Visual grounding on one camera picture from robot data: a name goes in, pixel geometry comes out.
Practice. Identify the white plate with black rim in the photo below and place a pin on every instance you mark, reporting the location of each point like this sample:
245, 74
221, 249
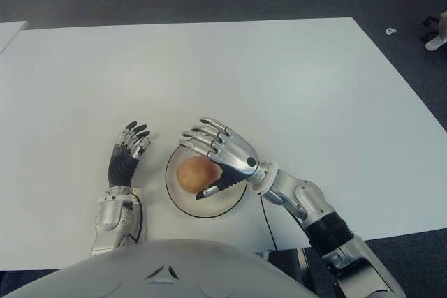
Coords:
209, 207

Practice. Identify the beige shoe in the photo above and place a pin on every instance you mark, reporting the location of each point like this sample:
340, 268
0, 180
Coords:
436, 43

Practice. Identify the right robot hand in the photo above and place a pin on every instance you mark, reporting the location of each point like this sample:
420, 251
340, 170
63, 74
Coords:
234, 151

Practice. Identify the small white floor object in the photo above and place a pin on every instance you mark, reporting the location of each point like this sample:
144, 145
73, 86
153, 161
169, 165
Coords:
391, 31

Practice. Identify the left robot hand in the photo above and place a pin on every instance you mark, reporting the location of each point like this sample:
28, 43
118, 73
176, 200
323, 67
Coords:
120, 169

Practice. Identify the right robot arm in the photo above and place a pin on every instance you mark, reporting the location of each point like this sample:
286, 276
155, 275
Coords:
314, 200

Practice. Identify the yellow-red apple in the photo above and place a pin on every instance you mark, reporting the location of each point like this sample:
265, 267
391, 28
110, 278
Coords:
192, 174

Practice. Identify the grey robot torso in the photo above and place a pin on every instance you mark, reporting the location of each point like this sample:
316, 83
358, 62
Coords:
174, 277

